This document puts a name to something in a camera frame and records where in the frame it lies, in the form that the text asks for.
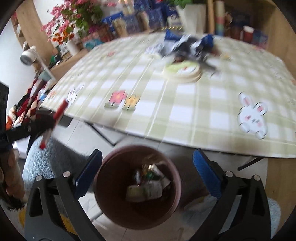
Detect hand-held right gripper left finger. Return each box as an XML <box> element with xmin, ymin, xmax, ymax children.
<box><xmin>24</xmin><ymin>149</ymin><xmax>103</xmax><ymax>241</ymax></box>

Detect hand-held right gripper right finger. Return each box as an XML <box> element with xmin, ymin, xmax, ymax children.
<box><xmin>193</xmin><ymin>148</ymin><xmax>271</xmax><ymax>241</ymax></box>

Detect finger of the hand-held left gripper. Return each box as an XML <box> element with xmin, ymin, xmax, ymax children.
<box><xmin>6</xmin><ymin>115</ymin><xmax>57</xmax><ymax>145</ymax></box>

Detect red pen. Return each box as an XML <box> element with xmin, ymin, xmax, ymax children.
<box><xmin>39</xmin><ymin>99</ymin><xmax>69</xmax><ymax>149</ymax></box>

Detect pink brown bin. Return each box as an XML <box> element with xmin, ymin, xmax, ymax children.
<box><xmin>94</xmin><ymin>145</ymin><xmax>182</xmax><ymax>230</ymax></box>

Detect white green wrapper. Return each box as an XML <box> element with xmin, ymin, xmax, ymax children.
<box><xmin>126</xmin><ymin>179</ymin><xmax>163</xmax><ymax>202</ymax></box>

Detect cream tape roll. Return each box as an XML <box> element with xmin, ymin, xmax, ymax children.
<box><xmin>162</xmin><ymin>61</ymin><xmax>202</xmax><ymax>83</ymax></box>

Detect printed paper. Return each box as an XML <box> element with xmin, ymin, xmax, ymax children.
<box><xmin>159</xmin><ymin>35</ymin><xmax>219</xmax><ymax>71</ymax></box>

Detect blue foil packet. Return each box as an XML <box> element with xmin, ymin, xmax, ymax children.
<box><xmin>165</xmin><ymin>30</ymin><xmax>183</xmax><ymax>41</ymax></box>

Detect person's left hand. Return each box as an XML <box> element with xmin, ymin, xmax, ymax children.
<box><xmin>0</xmin><ymin>148</ymin><xmax>25</xmax><ymax>203</ymax></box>

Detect red plaid blanket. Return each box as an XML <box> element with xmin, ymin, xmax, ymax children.
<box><xmin>6</xmin><ymin>79</ymin><xmax>50</xmax><ymax>130</ymax></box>

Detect grey fluffy garment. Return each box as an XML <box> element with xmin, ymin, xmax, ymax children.
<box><xmin>22</xmin><ymin>137</ymin><xmax>93</xmax><ymax>193</ymax></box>

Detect light blue fluffy garment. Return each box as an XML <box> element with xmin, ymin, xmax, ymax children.
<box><xmin>183</xmin><ymin>197</ymin><xmax>281</xmax><ymax>234</ymax></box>

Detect black box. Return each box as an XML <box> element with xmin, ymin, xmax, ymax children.
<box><xmin>59</xmin><ymin>115</ymin><xmax>73</xmax><ymax>128</ymax></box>

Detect black folding table leg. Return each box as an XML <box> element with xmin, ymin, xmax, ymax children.
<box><xmin>238</xmin><ymin>156</ymin><xmax>264</xmax><ymax>171</ymax></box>
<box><xmin>84</xmin><ymin>122</ymin><xmax>126</xmax><ymax>147</ymax></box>

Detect pale green cup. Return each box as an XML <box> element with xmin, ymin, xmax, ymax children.
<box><xmin>38</xmin><ymin>70</ymin><xmax>53</xmax><ymax>81</ymax></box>

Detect white fan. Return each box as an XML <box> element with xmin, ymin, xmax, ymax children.
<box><xmin>20</xmin><ymin>45</ymin><xmax>37</xmax><ymax>66</ymax></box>

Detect green checkered bunny tablecloth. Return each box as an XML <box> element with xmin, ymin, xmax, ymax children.
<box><xmin>38</xmin><ymin>31</ymin><xmax>296</xmax><ymax>159</ymax></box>

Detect wooden sideboard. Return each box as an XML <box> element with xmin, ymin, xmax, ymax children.
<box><xmin>48</xmin><ymin>47</ymin><xmax>90</xmax><ymax>75</ymax></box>

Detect orange flowers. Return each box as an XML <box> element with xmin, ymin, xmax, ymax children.
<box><xmin>52</xmin><ymin>30</ymin><xmax>75</xmax><ymax>45</ymax></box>

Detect white vase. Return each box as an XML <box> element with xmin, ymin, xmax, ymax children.
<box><xmin>67</xmin><ymin>38</ymin><xmax>80</xmax><ymax>55</ymax></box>

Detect pink blossom plant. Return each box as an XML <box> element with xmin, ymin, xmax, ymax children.
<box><xmin>41</xmin><ymin>0</ymin><xmax>103</xmax><ymax>41</ymax></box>

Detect dark red patterned box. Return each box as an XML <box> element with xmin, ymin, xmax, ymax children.
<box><xmin>84</xmin><ymin>24</ymin><xmax>114</xmax><ymax>44</ymax></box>

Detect dark brown glass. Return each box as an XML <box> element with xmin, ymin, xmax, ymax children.
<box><xmin>230</xmin><ymin>24</ymin><xmax>242</xmax><ymax>39</ymax></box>

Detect red paper cup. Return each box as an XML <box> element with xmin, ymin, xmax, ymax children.
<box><xmin>242</xmin><ymin>25</ymin><xmax>255</xmax><ymax>42</ymax></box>

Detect purple box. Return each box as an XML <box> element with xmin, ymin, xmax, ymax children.
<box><xmin>253</xmin><ymin>30</ymin><xmax>269</xmax><ymax>47</ymax></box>

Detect group of blue gold boxes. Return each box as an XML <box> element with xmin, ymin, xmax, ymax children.
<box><xmin>102</xmin><ymin>0</ymin><xmax>178</xmax><ymax>35</ymax></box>

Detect stack of pastel cups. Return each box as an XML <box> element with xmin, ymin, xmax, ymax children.
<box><xmin>214</xmin><ymin>0</ymin><xmax>226</xmax><ymax>36</ymax></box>

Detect white blue carton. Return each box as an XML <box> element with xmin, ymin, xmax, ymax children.
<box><xmin>167</xmin><ymin>10</ymin><xmax>184</xmax><ymax>28</ymax></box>

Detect wooden shelf unit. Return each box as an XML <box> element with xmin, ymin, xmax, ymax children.
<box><xmin>206</xmin><ymin>0</ymin><xmax>278</xmax><ymax>44</ymax></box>

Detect white flower pot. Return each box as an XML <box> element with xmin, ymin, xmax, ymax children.
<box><xmin>176</xmin><ymin>3</ymin><xmax>207</xmax><ymax>30</ymax></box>

